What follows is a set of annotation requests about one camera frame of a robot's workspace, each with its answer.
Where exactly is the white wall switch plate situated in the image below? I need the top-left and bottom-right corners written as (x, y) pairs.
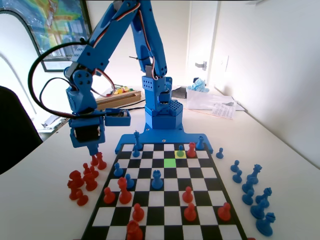
top-left (218, 54), bottom-right (230, 73)

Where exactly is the dark grey box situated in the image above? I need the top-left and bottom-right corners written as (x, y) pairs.
top-left (172, 86), bottom-right (188, 99)

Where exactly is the blue chess rook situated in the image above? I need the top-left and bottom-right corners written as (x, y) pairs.
top-left (195, 135), bottom-right (205, 151)
top-left (151, 169), bottom-right (164, 190)

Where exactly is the black chair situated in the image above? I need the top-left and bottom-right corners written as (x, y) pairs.
top-left (0, 85), bottom-right (44, 176)

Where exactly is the tall blue piece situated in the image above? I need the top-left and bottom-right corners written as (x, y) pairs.
top-left (133, 129), bottom-right (144, 151)

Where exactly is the long wooden box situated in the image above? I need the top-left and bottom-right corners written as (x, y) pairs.
top-left (96, 90), bottom-right (143, 111)

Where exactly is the black framed map poster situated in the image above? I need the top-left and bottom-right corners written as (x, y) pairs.
top-left (0, 0), bottom-right (92, 73)

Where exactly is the red white servo wire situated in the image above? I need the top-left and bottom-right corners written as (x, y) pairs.
top-left (91, 69), bottom-right (116, 99)

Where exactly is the printed paper sheet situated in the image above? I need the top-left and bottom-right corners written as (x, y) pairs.
top-left (211, 102), bottom-right (237, 121)

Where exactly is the blue plush toy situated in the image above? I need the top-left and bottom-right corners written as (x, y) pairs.
top-left (187, 77), bottom-right (210, 93)

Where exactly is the red king board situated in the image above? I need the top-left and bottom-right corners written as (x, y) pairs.
top-left (117, 176), bottom-right (133, 205)

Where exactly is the red chess rook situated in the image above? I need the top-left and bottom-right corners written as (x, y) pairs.
top-left (83, 173), bottom-right (99, 192)
top-left (186, 142), bottom-right (197, 159)

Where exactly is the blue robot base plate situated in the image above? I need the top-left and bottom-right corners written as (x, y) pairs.
top-left (114, 124), bottom-right (215, 155)

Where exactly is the blue chess queen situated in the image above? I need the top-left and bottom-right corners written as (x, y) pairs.
top-left (246, 163), bottom-right (263, 185)

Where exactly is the red chess queen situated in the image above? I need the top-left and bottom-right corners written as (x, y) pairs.
top-left (96, 151), bottom-right (108, 170)

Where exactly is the crumpled grey white packaging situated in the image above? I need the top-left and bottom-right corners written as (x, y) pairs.
top-left (41, 114), bottom-right (71, 131)

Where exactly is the white door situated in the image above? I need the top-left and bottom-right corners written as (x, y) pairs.
top-left (186, 0), bottom-right (221, 87)

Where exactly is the black white chessboard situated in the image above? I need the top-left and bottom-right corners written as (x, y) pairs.
top-left (80, 142), bottom-right (249, 240)

